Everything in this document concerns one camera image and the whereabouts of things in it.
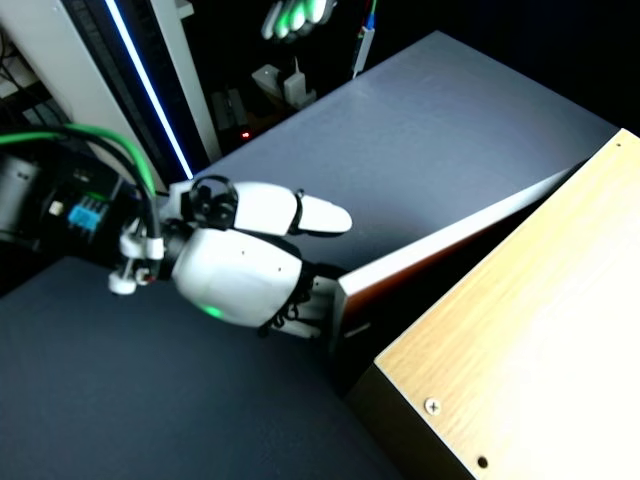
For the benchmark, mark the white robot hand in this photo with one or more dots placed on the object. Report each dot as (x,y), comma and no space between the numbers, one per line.
(295,20)
(235,275)

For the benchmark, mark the grey cabinet door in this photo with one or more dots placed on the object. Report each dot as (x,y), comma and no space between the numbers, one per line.
(450,235)

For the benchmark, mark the light wooden cabinet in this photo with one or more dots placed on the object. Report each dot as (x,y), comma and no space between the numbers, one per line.
(525,325)

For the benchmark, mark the white power adapter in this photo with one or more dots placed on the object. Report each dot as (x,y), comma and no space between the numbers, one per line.
(265,80)
(295,82)

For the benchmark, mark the black power strip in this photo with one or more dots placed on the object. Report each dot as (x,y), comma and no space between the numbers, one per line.
(230,115)

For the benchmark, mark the grey table cloth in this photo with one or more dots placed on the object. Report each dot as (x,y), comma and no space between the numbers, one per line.
(400,125)

